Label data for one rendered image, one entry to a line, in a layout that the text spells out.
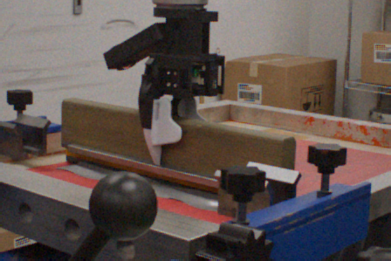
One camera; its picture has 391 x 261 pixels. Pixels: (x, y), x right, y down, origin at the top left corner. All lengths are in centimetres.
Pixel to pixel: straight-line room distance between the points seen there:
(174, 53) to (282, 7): 386
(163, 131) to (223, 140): 9
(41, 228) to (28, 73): 275
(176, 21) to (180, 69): 7
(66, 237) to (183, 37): 40
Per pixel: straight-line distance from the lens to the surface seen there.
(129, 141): 114
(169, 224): 67
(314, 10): 516
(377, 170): 128
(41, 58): 354
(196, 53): 104
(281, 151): 98
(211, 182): 103
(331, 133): 152
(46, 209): 76
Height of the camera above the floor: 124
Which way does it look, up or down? 10 degrees down
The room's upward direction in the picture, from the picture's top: 2 degrees clockwise
